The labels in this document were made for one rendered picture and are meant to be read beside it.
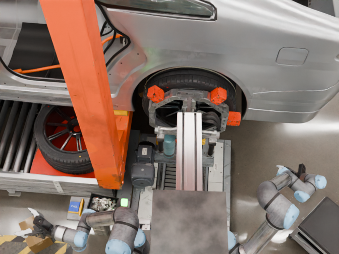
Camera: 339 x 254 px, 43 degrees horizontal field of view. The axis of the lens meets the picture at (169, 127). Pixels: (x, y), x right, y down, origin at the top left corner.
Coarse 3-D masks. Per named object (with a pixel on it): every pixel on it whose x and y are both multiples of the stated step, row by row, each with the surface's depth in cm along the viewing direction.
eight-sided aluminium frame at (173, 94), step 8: (168, 96) 279; (176, 96) 276; (184, 96) 276; (192, 96) 276; (200, 96) 277; (208, 96) 278; (152, 104) 289; (160, 104) 287; (208, 104) 281; (224, 104) 289; (152, 112) 295; (224, 112) 287; (152, 120) 304; (160, 120) 314; (224, 120) 297; (208, 128) 316; (224, 128) 305; (176, 136) 320
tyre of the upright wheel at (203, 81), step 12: (156, 72) 291; (168, 72) 283; (180, 72) 280; (192, 72) 279; (204, 72) 280; (144, 84) 308; (156, 84) 284; (168, 84) 280; (180, 84) 279; (192, 84) 278; (204, 84) 277; (216, 84) 280; (228, 84) 288; (144, 96) 296; (228, 96) 286; (144, 108) 307
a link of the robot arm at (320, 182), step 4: (308, 176) 252; (312, 176) 250; (316, 176) 247; (320, 176) 246; (304, 180) 254; (308, 180) 248; (312, 180) 247; (316, 180) 245; (320, 180) 245; (324, 180) 246; (316, 184) 245; (320, 184) 245; (324, 184) 246; (316, 188) 247
